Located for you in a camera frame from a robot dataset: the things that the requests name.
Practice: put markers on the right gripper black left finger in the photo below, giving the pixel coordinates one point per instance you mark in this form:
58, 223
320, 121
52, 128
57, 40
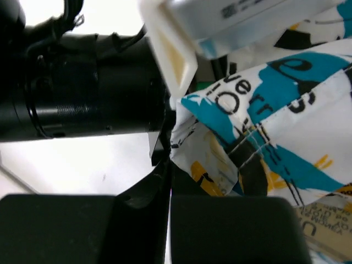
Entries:
128, 228

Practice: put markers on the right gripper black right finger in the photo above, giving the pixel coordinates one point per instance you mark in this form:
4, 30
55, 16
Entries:
231, 229

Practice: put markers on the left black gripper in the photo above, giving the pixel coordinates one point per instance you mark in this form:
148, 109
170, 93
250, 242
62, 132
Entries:
58, 85

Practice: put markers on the patterned white teal yellow shorts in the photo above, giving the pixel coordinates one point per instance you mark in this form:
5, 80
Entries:
279, 125

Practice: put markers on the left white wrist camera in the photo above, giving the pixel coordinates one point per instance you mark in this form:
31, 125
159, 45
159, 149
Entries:
180, 31

